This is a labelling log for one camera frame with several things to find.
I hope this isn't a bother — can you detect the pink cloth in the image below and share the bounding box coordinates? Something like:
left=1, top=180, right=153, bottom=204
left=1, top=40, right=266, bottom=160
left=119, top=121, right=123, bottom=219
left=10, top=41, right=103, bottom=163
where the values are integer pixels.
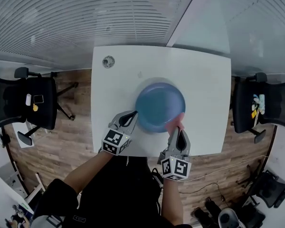
left=165, top=112, right=186, bottom=135

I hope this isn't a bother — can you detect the white low shelf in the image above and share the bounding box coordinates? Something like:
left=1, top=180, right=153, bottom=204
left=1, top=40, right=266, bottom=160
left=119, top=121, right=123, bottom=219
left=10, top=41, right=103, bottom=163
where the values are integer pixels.
left=11, top=121, right=48, bottom=149

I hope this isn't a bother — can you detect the white side desk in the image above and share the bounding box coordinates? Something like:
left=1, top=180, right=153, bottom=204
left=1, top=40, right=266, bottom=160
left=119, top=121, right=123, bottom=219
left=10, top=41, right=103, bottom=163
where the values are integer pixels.
left=0, top=170, right=47, bottom=223

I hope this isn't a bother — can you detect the black office chair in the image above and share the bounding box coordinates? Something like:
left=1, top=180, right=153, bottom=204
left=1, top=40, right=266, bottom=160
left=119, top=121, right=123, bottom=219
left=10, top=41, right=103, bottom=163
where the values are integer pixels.
left=237, top=161, right=285, bottom=209
left=0, top=66, right=79, bottom=149
left=231, top=72, right=285, bottom=144

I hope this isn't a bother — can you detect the person's right forearm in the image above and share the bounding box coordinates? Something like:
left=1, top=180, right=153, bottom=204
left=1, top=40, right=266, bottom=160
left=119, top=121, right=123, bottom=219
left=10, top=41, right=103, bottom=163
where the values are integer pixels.
left=162, top=176, right=185, bottom=226

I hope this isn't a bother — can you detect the person's left forearm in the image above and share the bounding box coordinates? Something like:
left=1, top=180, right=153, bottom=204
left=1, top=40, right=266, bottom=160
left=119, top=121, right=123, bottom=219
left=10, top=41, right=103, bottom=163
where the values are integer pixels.
left=64, top=148, right=114, bottom=194

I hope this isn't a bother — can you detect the big blue plate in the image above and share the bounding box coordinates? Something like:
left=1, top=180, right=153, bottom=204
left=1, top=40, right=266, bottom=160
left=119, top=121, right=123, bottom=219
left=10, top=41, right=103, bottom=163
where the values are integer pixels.
left=135, top=82, right=186, bottom=134

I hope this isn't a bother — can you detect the white green bundle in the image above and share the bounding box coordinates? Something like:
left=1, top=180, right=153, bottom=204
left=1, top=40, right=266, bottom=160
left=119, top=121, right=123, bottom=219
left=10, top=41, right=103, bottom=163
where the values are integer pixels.
left=251, top=93, right=266, bottom=115

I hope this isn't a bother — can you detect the person's black clothing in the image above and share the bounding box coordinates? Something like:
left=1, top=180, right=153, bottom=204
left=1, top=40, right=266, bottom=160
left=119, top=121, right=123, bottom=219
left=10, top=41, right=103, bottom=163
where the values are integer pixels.
left=33, top=155, right=181, bottom=228

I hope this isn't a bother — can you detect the black cable bundle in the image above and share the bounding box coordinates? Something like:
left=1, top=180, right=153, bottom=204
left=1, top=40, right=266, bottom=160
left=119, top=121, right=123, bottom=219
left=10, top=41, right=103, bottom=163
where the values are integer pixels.
left=151, top=167, right=164, bottom=189

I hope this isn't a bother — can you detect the white window blind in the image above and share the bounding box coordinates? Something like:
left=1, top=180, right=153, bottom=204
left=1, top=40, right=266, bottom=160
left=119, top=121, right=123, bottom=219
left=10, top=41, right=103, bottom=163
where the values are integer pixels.
left=0, top=0, right=201, bottom=65
left=224, top=0, right=285, bottom=71

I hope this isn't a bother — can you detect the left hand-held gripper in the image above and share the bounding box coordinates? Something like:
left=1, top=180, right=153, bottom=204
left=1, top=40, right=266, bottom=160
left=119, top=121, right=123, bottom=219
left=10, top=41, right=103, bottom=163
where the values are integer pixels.
left=101, top=110, right=140, bottom=156

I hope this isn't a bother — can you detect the grey round door handle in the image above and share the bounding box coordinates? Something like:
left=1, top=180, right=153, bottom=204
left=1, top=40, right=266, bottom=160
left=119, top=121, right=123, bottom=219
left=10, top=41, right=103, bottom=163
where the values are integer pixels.
left=0, top=133, right=11, bottom=149

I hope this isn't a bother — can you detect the white floor cable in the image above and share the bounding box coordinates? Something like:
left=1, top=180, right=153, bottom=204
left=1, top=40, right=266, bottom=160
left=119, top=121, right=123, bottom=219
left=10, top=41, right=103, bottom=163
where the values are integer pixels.
left=186, top=154, right=270, bottom=182

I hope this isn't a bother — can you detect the round table cable grommet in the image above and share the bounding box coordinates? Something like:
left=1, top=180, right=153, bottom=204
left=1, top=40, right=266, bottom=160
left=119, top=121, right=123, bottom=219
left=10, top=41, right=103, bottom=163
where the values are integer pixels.
left=102, top=55, right=116, bottom=69

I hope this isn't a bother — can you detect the grey white office chair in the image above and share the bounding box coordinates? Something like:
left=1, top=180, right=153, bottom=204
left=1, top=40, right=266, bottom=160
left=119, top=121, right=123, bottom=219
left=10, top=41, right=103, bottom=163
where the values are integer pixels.
left=218, top=208, right=247, bottom=228

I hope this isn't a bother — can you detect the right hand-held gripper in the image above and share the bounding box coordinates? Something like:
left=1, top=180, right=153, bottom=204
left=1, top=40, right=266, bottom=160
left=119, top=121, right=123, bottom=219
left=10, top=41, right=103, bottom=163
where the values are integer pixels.
left=158, top=127, right=192, bottom=181

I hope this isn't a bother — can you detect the black floor cable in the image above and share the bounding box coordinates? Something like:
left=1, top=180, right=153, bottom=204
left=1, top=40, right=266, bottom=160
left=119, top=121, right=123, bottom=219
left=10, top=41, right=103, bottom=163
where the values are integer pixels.
left=179, top=182, right=226, bottom=201

